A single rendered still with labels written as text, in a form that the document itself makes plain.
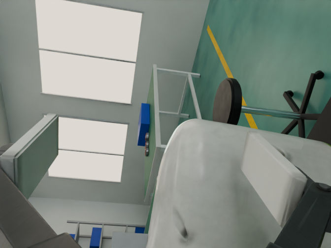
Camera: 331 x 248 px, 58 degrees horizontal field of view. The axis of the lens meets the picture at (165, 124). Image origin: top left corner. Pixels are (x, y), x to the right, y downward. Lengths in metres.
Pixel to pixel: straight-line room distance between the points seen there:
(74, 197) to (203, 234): 7.52
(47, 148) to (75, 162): 6.67
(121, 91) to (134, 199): 3.11
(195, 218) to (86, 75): 5.30
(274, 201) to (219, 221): 0.09
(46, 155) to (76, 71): 5.34
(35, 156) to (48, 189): 7.52
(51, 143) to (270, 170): 0.13
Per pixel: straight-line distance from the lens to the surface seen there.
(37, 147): 0.17
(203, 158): 0.25
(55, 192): 7.72
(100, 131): 6.18
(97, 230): 6.67
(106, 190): 7.43
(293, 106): 2.05
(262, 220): 0.27
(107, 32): 5.14
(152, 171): 3.30
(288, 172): 0.16
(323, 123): 0.52
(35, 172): 0.17
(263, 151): 0.19
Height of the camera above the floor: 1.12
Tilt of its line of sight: 8 degrees down
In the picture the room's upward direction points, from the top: 83 degrees counter-clockwise
